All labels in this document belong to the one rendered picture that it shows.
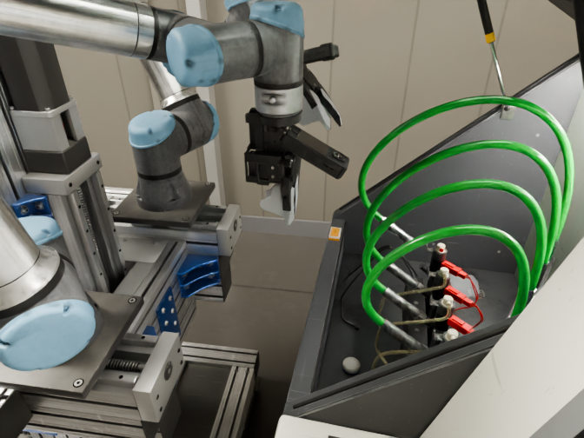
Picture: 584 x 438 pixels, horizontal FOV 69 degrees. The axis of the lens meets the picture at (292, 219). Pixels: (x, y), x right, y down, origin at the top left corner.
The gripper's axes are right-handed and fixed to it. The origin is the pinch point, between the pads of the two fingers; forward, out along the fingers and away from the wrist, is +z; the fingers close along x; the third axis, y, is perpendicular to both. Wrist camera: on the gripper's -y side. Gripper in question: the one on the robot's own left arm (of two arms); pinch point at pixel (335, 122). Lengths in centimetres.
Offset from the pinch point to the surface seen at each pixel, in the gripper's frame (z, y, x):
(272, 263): 32, 121, -122
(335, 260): 27.7, 22.4, -5.9
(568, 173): 32.3, -30.9, 4.9
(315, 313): 32.3, 23.9, 13.2
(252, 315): 46, 121, -80
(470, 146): 17.9, -21.5, 17.7
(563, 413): 38, -19, 54
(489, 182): 23.1, -21.6, 24.4
